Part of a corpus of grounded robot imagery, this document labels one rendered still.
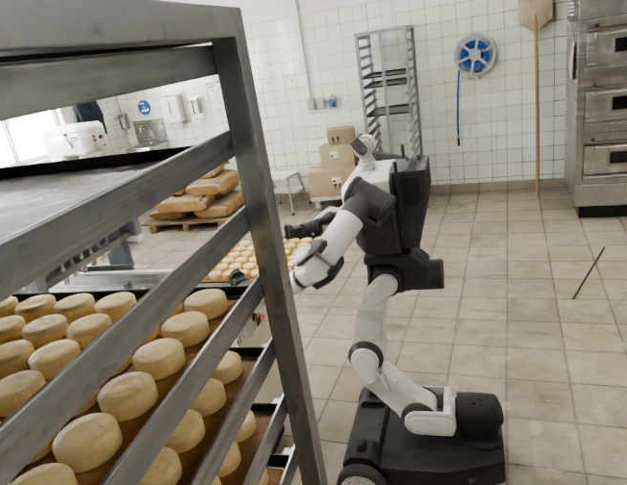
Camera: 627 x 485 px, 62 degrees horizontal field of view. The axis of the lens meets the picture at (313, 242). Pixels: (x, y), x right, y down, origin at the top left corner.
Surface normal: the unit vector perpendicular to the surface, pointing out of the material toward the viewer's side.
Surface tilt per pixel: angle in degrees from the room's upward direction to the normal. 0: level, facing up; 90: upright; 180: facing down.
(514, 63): 90
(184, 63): 90
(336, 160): 91
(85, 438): 0
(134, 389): 0
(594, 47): 90
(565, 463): 0
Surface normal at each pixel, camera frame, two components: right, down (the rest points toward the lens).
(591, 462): -0.15, -0.92
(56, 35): 0.96, -0.06
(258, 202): -0.23, 0.37
